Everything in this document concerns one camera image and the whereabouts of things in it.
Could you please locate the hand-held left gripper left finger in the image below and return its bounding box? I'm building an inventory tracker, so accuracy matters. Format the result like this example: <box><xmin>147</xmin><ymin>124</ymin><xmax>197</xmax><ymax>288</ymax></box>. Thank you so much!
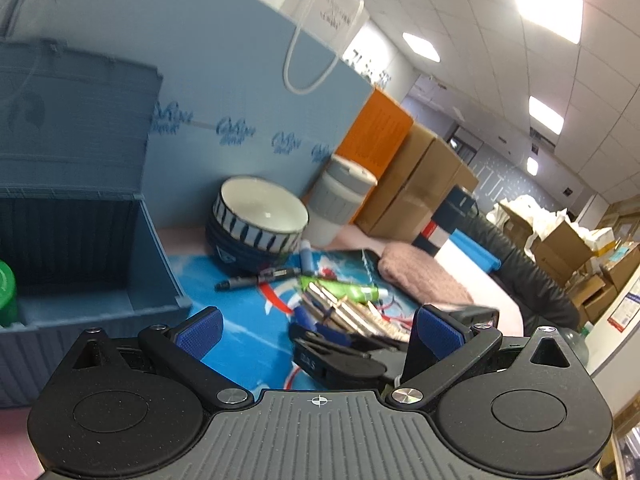
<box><xmin>70</xmin><ymin>305</ymin><xmax>253</xmax><ymax>408</ymax></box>

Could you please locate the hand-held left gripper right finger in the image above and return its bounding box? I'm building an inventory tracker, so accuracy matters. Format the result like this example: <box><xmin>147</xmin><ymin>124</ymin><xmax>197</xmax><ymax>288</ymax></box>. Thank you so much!
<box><xmin>382</xmin><ymin>304</ymin><xmax>576</xmax><ymax>406</ymax></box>

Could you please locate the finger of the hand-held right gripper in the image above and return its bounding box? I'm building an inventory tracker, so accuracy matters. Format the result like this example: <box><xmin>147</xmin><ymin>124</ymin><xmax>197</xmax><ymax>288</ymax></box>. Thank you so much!
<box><xmin>287</xmin><ymin>305</ymin><xmax>373</xmax><ymax>361</ymax></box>
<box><xmin>292</xmin><ymin>339</ymin><xmax>390</xmax><ymax>392</ymax></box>

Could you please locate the blue plastic storage box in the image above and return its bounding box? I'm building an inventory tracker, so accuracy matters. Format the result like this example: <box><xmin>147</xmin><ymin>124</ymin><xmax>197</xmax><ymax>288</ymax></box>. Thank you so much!
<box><xmin>0</xmin><ymin>37</ymin><xmax>193</xmax><ymax>408</ymax></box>

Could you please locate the blue printed mat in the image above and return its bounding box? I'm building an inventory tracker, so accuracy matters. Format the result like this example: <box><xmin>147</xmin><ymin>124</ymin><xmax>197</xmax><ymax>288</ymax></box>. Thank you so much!
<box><xmin>160</xmin><ymin>247</ymin><xmax>421</xmax><ymax>401</ymax></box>

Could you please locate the light green tube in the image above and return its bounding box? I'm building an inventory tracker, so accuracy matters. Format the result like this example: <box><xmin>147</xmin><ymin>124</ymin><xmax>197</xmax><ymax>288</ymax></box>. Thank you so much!
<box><xmin>299</xmin><ymin>276</ymin><xmax>391</xmax><ymax>303</ymax></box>

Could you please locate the pink towel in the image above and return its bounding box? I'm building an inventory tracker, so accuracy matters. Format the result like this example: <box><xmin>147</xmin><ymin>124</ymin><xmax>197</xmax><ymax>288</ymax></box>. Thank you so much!
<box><xmin>376</xmin><ymin>241</ymin><xmax>476</xmax><ymax>307</ymax></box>

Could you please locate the dark grey jacket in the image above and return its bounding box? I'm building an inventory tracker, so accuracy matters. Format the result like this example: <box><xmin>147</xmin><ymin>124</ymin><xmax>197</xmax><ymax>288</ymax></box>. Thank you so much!
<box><xmin>472</xmin><ymin>210</ymin><xmax>582</xmax><ymax>333</ymax></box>

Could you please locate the black pen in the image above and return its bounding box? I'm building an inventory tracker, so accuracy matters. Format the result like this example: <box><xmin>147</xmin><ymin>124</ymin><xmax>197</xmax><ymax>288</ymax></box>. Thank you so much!
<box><xmin>215</xmin><ymin>267</ymin><xmax>301</xmax><ymax>292</ymax></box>

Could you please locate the blue marker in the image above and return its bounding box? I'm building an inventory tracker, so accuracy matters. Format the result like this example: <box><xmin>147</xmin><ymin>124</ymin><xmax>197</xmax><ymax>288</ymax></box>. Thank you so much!
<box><xmin>298</xmin><ymin>241</ymin><xmax>317</xmax><ymax>276</ymax></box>

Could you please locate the dark blue ceramic bowl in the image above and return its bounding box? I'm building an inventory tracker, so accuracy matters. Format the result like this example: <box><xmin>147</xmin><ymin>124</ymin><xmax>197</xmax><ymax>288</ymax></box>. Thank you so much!
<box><xmin>205</xmin><ymin>215</ymin><xmax>301</xmax><ymax>273</ymax></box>

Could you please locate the clear water jug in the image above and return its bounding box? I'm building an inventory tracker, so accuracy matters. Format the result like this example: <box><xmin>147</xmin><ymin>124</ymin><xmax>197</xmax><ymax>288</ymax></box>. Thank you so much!
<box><xmin>555</xmin><ymin>326</ymin><xmax>593</xmax><ymax>376</ymax></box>

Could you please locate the pile of open cardboard boxes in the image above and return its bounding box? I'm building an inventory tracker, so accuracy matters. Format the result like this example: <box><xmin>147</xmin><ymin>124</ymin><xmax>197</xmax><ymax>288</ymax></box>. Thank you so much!
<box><xmin>487</xmin><ymin>192</ymin><xmax>640</xmax><ymax>336</ymax></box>

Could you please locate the navy striped carton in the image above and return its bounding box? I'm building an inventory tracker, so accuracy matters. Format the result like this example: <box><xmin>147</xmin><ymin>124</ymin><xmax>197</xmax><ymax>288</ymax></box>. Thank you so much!
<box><xmin>412</xmin><ymin>185</ymin><xmax>477</xmax><ymax>261</ymax></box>

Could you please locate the white striped ceramic bowl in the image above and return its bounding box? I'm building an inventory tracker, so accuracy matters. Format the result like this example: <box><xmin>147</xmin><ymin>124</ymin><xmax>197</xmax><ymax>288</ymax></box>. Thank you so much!
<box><xmin>212</xmin><ymin>176</ymin><xmax>310</xmax><ymax>253</ymax></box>

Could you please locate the white cup with grey sleeve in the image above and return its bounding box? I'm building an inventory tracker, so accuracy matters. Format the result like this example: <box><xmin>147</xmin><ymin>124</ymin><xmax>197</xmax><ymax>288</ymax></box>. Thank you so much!
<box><xmin>302</xmin><ymin>154</ymin><xmax>378</xmax><ymax>250</ymax></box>

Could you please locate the brown cardboard box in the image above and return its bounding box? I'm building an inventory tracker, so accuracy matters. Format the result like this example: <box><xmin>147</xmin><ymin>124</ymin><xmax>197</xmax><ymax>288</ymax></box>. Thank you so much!
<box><xmin>352</xmin><ymin>121</ymin><xmax>443</xmax><ymax>233</ymax></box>
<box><xmin>400</xmin><ymin>137</ymin><xmax>480</xmax><ymax>248</ymax></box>

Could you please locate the green bottle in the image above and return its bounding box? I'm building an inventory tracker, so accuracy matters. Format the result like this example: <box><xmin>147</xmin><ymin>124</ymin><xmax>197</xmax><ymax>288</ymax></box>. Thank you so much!
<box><xmin>0</xmin><ymin>259</ymin><xmax>21</xmax><ymax>328</ymax></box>

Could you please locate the orange box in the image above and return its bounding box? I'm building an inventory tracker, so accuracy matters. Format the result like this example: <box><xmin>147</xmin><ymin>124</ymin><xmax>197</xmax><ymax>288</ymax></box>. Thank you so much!
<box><xmin>335</xmin><ymin>87</ymin><xmax>415</xmax><ymax>173</ymax></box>

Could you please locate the large blue cardboard box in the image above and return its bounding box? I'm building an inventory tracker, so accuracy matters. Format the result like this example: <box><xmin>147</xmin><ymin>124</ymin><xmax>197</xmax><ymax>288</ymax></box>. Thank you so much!
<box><xmin>0</xmin><ymin>0</ymin><xmax>376</xmax><ymax>231</ymax></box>

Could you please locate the white paper bag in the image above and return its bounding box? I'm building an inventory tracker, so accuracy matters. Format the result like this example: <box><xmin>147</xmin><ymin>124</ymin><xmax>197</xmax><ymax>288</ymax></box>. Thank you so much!
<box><xmin>282</xmin><ymin>0</ymin><xmax>371</xmax><ymax>95</ymax></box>

